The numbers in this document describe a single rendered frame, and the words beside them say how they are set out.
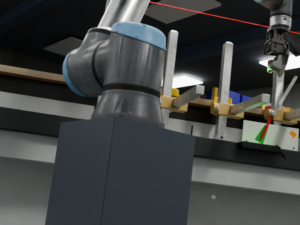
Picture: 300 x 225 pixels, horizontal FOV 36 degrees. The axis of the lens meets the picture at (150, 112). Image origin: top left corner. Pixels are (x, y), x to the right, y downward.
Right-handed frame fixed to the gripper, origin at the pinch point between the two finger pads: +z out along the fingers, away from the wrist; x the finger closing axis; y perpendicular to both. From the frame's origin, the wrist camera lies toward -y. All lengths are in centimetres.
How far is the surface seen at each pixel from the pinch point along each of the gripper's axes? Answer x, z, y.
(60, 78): -22, 13, 90
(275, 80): -7.4, 0.7, -1.2
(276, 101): -6.1, 10.4, -1.6
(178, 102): 2.8, 20.0, 44.6
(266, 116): -7.6, 17.2, 1.6
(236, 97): -619, -144, -244
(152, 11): -492, -225, -37
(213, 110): -6.0, 18.8, 26.6
